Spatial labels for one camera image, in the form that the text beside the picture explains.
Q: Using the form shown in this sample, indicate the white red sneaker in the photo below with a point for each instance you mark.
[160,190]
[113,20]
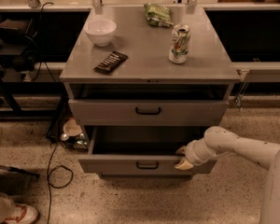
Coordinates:
[22,214]

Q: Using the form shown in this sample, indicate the grey top drawer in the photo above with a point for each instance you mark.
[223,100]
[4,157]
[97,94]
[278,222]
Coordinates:
[147,112]

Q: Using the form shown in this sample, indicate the green snack bag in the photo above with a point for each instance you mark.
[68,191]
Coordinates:
[158,15]

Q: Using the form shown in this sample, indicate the grey drawer cabinet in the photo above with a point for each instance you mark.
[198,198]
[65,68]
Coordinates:
[148,74]

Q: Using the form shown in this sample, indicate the white bowl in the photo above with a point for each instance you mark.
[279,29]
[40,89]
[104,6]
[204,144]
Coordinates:
[100,32]

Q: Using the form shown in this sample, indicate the white green soda can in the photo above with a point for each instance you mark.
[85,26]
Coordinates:
[179,48]

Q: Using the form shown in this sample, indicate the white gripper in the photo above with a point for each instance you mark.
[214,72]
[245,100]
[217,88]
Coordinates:
[192,153]

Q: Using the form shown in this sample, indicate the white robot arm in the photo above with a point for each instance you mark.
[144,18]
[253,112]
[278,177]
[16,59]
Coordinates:
[217,140]

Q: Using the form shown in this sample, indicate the wire basket with items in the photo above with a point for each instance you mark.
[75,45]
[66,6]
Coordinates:
[73,137]

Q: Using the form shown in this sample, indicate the black equipment on stand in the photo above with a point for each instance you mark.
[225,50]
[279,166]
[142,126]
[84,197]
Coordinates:
[18,49]

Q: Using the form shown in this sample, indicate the dark chocolate bar wrapper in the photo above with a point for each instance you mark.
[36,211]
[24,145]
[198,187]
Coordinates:
[110,63]

